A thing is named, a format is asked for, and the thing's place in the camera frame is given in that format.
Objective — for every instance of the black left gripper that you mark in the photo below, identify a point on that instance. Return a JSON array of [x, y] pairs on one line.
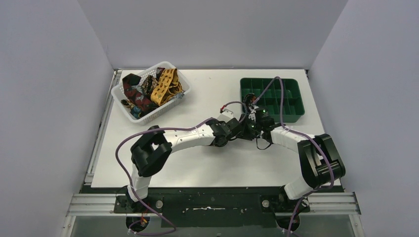
[[224, 130]]

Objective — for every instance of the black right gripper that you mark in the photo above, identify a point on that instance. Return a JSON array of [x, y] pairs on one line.
[[244, 134]]

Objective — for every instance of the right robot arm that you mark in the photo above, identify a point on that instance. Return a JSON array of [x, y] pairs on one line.
[[320, 163]]

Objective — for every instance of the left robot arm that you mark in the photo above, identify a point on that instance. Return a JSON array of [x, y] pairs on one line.
[[151, 151]]

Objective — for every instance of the rolled dark patterned tie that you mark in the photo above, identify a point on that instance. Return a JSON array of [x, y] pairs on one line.
[[249, 99]]

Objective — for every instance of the green divided plastic tray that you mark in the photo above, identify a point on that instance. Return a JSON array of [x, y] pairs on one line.
[[282, 98]]

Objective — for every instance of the white plastic basket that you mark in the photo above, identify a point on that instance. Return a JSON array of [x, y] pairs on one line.
[[118, 94]]

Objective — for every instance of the yellow patterned tie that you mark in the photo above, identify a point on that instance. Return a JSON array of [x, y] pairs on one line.
[[168, 86]]

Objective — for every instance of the dark brown patterned tie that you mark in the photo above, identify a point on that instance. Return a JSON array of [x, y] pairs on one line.
[[151, 81]]

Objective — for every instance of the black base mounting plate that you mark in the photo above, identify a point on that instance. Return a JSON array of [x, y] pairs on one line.
[[224, 207]]

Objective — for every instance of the dark red patterned tie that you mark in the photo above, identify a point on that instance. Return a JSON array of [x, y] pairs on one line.
[[134, 93]]

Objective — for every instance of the aluminium rail frame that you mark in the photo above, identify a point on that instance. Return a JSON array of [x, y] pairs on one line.
[[104, 204]]

